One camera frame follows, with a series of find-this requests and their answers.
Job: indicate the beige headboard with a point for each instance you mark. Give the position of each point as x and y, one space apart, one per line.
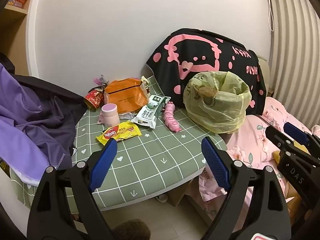
263 67

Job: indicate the purple jacket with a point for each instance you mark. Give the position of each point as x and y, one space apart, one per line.
25 110

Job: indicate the red gold can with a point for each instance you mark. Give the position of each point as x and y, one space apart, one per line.
93 98

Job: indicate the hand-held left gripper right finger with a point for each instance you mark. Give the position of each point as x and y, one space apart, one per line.
215 162

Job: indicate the green checkered tablecloth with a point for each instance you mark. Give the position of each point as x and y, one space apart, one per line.
150 160

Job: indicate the orange plastic bag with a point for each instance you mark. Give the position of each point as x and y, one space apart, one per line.
125 95

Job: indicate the wooden shelf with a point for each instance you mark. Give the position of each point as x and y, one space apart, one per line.
15 12

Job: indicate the pink lidded jar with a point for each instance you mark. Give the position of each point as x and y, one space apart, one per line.
110 117

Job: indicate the yellow wafer packet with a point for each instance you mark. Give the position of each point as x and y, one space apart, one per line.
117 132

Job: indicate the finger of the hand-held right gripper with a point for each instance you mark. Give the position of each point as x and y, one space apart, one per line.
275 135
296 132

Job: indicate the yellow cushion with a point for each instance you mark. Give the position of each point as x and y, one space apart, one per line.
277 156

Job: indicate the pink caterpillar toy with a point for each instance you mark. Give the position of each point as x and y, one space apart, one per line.
171 120

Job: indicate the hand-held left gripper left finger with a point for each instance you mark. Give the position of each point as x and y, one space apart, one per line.
103 165

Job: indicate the beige snack packet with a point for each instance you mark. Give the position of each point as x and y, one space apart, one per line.
145 85

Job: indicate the grey curtain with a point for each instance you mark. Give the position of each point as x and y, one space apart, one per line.
295 55

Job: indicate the waste bin with green bag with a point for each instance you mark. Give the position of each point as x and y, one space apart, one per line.
220 115

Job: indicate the pink foil wrapper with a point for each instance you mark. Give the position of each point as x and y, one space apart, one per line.
100 80

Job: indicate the cardboard box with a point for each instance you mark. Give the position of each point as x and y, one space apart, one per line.
175 197

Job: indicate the white shoe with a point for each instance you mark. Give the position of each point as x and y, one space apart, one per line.
162 198

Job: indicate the white green milk packet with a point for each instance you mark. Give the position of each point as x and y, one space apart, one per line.
147 112

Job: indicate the pink floral bedsheet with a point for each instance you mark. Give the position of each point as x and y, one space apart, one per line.
250 140

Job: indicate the black pink printed blanket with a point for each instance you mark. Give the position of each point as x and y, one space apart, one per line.
200 47

